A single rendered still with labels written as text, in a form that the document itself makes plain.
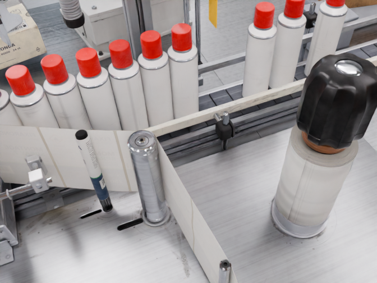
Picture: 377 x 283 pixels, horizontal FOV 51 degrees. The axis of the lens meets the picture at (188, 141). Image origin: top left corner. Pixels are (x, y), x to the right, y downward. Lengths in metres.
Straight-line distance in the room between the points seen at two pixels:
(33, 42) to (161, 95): 0.44
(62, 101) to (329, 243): 0.47
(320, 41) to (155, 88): 0.35
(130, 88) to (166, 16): 0.45
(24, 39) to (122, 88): 0.42
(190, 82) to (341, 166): 0.31
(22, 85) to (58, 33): 0.56
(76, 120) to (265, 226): 0.36
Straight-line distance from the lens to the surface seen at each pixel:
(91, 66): 0.63
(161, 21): 1.08
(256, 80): 0.78
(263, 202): 0.68
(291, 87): 0.83
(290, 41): 0.78
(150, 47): 0.65
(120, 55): 0.63
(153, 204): 0.60
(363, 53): 1.01
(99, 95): 0.66
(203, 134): 0.77
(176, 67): 0.68
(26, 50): 1.05
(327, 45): 0.85
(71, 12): 0.70
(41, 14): 1.29
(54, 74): 0.64
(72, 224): 0.69
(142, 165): 0.52
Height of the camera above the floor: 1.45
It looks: 49 degrees down
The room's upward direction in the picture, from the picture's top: 3 degrees counter-clockwise
